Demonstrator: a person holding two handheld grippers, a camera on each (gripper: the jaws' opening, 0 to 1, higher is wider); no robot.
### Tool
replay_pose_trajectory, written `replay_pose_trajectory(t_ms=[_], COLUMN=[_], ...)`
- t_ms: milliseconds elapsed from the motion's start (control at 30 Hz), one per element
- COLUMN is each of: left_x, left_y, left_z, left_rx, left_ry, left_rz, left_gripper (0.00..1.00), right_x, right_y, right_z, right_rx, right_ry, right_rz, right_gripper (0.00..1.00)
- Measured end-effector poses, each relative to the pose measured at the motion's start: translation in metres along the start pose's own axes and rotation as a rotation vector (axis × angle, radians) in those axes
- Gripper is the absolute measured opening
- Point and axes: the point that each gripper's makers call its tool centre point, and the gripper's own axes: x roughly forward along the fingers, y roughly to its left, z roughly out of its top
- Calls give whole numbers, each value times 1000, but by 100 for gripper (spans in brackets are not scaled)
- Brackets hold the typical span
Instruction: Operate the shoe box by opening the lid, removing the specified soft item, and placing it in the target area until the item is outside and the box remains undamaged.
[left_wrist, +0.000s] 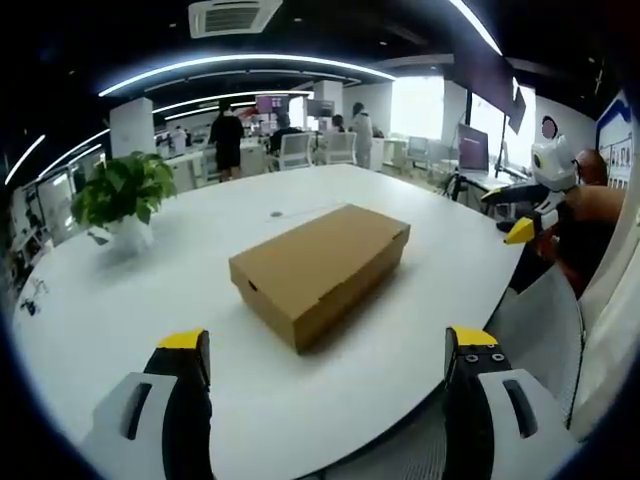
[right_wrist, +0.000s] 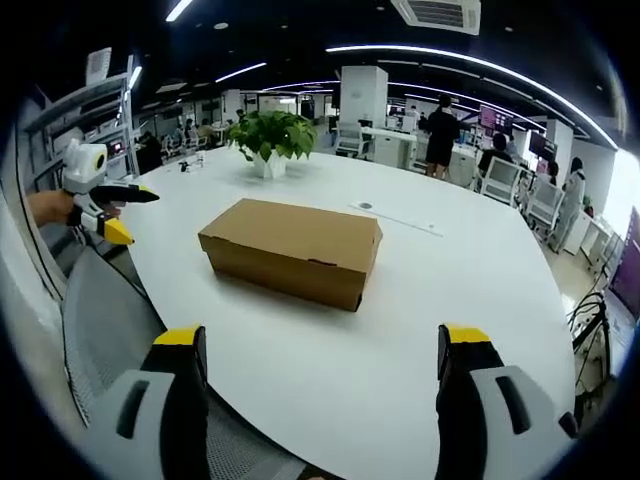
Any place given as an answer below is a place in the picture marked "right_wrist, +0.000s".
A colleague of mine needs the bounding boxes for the black bicycle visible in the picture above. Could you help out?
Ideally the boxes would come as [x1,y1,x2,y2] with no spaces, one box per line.
[565,289,619,401]

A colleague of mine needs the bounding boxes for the purple monitor screen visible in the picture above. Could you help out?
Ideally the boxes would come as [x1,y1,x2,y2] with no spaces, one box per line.
[477,103,515,139]

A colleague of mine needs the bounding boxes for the green potted plant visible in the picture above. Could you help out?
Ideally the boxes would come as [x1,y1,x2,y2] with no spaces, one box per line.
[227,109,320,162]

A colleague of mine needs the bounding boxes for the person's left hand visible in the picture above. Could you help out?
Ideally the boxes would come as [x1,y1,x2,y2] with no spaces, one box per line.
[25,189,84,229]

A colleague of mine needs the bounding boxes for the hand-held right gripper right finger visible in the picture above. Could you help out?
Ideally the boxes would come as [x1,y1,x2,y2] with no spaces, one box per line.
[433,322,579,480]

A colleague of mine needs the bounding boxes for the white plant pot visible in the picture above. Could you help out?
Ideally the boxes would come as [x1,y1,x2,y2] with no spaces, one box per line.
[252,150,289,180]

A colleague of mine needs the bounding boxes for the white office chair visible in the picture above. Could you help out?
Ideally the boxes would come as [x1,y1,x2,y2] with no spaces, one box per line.
[333,121,365,157]
[479,155,524,206]
[522,178,566,236]

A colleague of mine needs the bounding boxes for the brown cardboard shoe box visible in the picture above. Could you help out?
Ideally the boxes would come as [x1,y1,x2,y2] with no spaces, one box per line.
[197,197,384,314]

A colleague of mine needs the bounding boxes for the grey mesh office chair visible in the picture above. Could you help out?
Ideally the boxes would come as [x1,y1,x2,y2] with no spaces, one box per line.
[60,244,306,480]

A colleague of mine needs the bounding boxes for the ceiling air conditioner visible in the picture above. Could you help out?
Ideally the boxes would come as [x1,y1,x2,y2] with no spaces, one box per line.
[389,0,482,36]

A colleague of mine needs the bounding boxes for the white pillar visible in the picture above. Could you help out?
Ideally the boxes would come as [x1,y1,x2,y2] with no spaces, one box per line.
[339,64,389,126]

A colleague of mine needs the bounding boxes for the white metal shelf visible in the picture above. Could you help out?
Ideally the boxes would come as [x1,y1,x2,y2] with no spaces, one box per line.
[19,47,144,181]

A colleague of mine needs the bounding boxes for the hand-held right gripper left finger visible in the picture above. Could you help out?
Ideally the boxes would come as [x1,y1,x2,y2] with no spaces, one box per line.
[84,324,211,480]

